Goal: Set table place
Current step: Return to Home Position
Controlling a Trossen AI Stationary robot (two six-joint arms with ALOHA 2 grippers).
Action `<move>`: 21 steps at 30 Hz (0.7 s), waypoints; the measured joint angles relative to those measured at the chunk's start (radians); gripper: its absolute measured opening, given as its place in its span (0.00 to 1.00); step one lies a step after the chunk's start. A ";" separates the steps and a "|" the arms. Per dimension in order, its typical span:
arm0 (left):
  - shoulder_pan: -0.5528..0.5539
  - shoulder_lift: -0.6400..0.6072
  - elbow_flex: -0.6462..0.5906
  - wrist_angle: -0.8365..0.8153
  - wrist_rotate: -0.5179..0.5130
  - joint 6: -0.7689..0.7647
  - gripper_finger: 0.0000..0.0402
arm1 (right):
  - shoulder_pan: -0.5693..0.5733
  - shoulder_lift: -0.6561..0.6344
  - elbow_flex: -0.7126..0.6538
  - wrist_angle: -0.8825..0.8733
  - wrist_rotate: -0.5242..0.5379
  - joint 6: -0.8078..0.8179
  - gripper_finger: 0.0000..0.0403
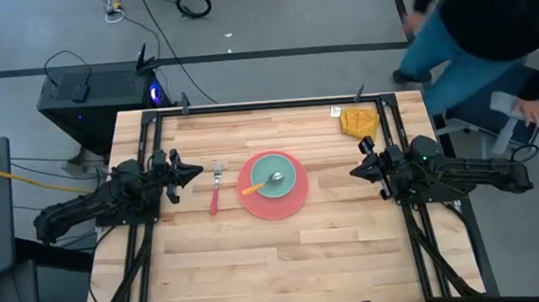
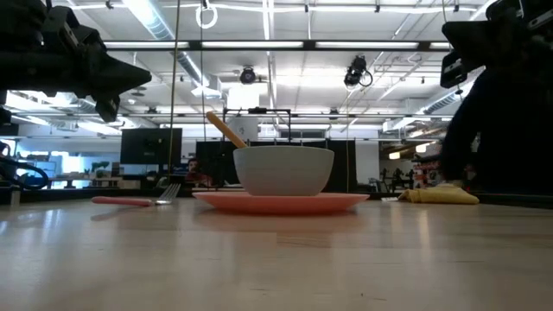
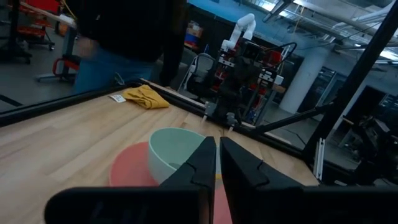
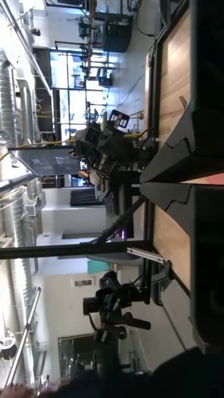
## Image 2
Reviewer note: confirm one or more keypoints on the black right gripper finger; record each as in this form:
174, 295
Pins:
451, 166

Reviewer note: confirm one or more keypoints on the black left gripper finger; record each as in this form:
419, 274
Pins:
108, 110
127, 78

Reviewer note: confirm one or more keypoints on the yellow cloth napkin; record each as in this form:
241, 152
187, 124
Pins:
438, 195

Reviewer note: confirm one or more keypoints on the pale green bowl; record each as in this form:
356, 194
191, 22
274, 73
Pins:
283, 170

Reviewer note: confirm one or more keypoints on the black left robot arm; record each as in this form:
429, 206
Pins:
19, 21

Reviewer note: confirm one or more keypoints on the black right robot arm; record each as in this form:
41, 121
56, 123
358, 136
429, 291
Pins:
505, 34

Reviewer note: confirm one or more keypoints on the black computer monitor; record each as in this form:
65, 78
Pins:
151, 146

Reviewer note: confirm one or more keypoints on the small white paper tag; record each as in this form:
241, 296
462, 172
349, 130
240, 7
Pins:
390, 199

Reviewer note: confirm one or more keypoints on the person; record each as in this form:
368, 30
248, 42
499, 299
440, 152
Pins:
195, 173

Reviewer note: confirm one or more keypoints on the pink round plate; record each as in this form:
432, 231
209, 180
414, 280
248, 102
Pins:
281, 203

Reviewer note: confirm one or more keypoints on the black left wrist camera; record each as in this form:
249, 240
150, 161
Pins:
69, 28

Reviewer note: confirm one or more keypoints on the black overhead camera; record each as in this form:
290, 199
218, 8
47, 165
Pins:
356, 71

